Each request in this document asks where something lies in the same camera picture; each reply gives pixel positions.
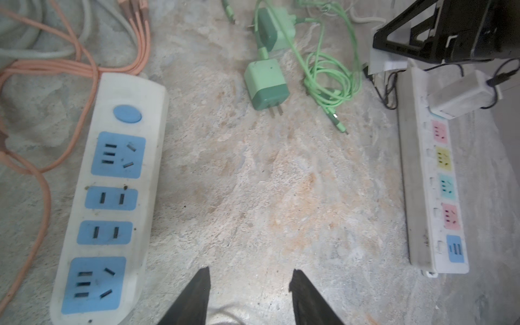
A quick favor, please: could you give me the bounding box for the green charger front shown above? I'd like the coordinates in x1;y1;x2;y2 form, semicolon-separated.
245;59;290;111

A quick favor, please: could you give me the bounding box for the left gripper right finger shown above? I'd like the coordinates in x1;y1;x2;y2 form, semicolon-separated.
289;269;344;325

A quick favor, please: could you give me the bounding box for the white square charger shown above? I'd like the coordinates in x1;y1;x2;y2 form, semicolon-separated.
368;22;411;74

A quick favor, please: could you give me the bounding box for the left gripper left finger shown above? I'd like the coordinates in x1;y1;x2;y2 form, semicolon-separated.
158;267;211;325

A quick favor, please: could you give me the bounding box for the grey coiled cable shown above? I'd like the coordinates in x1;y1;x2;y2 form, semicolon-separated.
0;0;135;60

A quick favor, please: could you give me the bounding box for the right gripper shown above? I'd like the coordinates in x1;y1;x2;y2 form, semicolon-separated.
372;0;519;64

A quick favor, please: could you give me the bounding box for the white charger with black cable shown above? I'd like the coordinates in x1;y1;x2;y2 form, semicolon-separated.
419;59;519;120

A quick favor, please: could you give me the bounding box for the green charger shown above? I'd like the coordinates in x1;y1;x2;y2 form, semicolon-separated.
245;59;290;111
257;7;297;52

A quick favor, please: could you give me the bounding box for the blue white power strip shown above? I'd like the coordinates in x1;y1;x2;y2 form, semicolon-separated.
50;73;169;324

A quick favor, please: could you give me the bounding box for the colourful white power strip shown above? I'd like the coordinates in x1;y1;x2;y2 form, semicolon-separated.
398;67;469;278

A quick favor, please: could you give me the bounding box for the green charger rear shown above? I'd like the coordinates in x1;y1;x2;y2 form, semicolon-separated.
257;7;297;52

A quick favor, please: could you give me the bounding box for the pink cable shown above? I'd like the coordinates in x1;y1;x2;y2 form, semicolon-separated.
0;0;152;316

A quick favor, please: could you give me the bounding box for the green cable bundle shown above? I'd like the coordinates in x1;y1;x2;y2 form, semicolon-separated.
221;0;363;135

